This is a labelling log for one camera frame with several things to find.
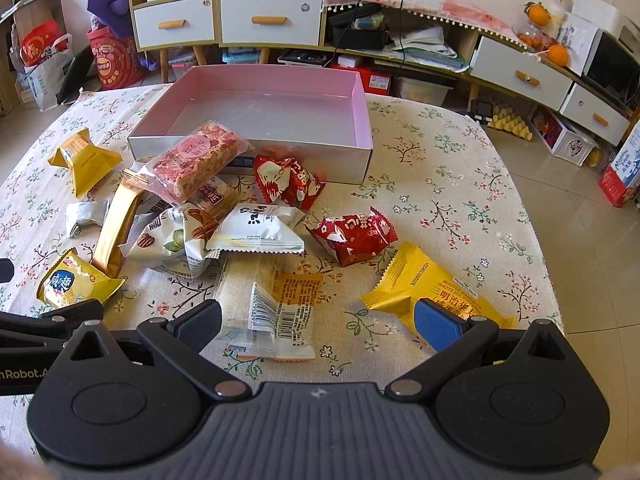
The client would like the low curved tv cabinet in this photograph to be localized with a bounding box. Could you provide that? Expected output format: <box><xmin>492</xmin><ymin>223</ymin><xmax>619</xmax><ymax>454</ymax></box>
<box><xmin>319</xmin><ymin>2</ymin><xmax>630</xmax><ymax>145</ymax></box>

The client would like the red candy packet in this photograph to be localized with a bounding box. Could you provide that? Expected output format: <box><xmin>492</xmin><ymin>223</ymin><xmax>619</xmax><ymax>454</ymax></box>
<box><xmin>307</xmin><ymin>207</ymin><xmax>398</xmax><ymax>266</ymax></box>
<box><xmin>253</xmin><ymin>155</ymin><xmax>326</xmax><ymax>211</ymax></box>

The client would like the red gift bag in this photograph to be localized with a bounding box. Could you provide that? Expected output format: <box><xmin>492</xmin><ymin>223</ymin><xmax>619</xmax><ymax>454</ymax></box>
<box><xmin>87</xmin><ymin>27</ymin><xmax>144</xmax><ymax>90</ymax></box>

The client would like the orange fruit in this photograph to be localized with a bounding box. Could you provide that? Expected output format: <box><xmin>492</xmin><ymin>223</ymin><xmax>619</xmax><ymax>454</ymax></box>
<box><xmin>524</xmin><ymin>1</ymin><xmax>550</xmax><ymax>27</ymax></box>
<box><xmin>546</xmin><ymin>44</ymin><xmax>570</xmax><ymax>67</ymax></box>

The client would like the pink cardboard box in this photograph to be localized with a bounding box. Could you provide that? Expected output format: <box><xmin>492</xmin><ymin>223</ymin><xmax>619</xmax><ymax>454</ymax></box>
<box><xmin>128</xmin><ymin>64</ymin><xmax>373</xmax><ymax>184</ymax></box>

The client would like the red shoe box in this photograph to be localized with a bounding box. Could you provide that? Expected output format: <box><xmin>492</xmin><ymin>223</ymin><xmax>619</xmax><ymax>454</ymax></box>
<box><xmin>331</xmin><ymin>63</ymin><xmax>392</xmax><ymax>96</ymax></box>

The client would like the yellow salted cracker packet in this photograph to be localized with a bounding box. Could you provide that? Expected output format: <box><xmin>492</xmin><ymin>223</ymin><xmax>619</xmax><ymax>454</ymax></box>
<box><xmin>36</xmin><ymin>247</ymin><xmax>127</xmax><ymax>309</ymax></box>

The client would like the yellow egg tray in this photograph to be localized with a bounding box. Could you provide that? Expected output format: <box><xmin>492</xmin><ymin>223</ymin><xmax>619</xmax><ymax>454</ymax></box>
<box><xmin>488</xmin><ymin>104</ymin><xmax>533</xmax><ymax>141</ymax></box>

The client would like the gold long snack packet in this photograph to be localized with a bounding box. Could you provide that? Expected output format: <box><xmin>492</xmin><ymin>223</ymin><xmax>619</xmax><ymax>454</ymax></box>
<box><xmin>91</xmin><ymin>180</ymin><xmax>143</xmax><ymax>278</ymax></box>

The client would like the pink nougat snack bar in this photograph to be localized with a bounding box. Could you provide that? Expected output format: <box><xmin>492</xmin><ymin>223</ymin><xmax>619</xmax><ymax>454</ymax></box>
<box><xmin>134</xmin><ymin>120</ymin><xmax>252</xmax><ymax>205</ymax></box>

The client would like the brown meat floss biscuit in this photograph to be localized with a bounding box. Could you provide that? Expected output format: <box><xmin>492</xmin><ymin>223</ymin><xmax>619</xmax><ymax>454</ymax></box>
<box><xmin>189</xmin><ymin>177</ymin><xmax>240</xmax><ymax>221</ymax></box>

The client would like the white nut mix packet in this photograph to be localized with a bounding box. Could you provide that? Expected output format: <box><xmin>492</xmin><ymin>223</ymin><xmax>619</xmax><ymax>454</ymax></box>
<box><xmin>119</xmin><ymin>203</ymin><xmax>234</xmax><ymax>280</ymax></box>

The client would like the black storage tray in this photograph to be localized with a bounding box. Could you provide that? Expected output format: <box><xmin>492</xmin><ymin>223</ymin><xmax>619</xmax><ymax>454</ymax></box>
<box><xmin>328</xmin><ymin>3</ymin><xmax>392</xmax><ymax>51</ymax></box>

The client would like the blue lid storage bin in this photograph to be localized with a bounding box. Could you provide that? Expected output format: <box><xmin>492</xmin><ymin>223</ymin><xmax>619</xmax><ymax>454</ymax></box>
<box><xmin>221</xmin><ymin>47</ymin><xmax>262</xmax><ymax>64</ymax></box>

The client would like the orange fruit upper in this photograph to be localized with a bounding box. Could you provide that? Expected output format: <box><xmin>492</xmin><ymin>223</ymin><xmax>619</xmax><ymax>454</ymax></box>
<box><xmin>524</xmin><ymin>1</ymin><xmax>550</xmax><ymax>27</ymax></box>

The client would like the orange fruit lower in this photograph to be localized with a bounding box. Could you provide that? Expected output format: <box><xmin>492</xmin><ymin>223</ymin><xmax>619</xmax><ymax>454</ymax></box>
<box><xmin>546</xmin><ymin>44</ymin><xmax>570</xmax><ymax>67</ymax></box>

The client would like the wooden shelf cabinet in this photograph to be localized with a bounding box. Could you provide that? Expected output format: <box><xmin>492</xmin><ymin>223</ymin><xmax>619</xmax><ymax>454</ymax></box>
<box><xmin>129</xmin><ymin>0</ymin><xmax>324</xmax><ymax>82</ymax></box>

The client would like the clear orange label packet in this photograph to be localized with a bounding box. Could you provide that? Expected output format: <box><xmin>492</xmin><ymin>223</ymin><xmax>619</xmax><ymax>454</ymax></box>
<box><xmin>216</xmin><ymin>252</ymin><xmax>323</xmax><ymax>361</ymax></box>

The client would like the purple plush toy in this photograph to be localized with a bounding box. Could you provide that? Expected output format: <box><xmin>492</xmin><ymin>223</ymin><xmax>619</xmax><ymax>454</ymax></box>
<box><xmin>87</xmin><ymin>0</ymin><xmax>134</xmax><ymax>38</ymax></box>

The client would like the floral tablecloth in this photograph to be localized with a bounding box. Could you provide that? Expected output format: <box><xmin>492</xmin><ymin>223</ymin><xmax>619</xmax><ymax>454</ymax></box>
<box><xmin>0</xmin><ymin>83</ymin><xmax>566</xmax><ymax>456</ymax></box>

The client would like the black tripod camera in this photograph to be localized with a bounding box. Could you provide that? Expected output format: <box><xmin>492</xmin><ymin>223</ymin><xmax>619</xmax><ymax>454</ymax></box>
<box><xmin>468</xmin><ymin>99</ymin><xmax>494</xmax><ymax>124</ymax></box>

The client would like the yellow waffle sandwich packet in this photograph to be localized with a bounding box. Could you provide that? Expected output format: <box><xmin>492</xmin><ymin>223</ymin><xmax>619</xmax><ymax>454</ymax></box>
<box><xmin>362</xmin><ymin>242</ymin><xmax>516</xmax><ymax>340</ymax></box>

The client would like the white microwave oven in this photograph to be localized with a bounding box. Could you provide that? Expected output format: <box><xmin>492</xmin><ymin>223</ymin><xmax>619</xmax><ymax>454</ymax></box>
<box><xmin>582</xmin><ymin>29</ymin><xmax>639</xmax><ymax>112</ymax></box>

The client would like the white shopping bag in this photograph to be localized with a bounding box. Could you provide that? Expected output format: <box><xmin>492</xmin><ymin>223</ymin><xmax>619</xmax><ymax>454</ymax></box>
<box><xmin>11</xmin><ymin>18</ymin><xmax>74</xmax><ymax>112</ymax></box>

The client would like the white monkey cake packet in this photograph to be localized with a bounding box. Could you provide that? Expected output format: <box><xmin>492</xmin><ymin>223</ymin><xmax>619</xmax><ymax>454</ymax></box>
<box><xmin>206</xmin><ymin>203</ymin><xmax>305</xmax><ymax>256</ymax></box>

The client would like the silver small packet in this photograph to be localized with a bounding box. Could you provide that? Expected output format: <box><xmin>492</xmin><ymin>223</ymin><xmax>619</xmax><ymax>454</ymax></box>
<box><xmin>65</xmin><ymin>198</ymin><xmax>111</xmax><ymax>238</ymax></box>

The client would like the clear bin with keyboard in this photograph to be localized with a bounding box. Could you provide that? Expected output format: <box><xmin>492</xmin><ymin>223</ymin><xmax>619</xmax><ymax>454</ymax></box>
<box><xmin>278</xmin><ymin>49</ymin><xmax>332</xmax><ymax>67</ymax></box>

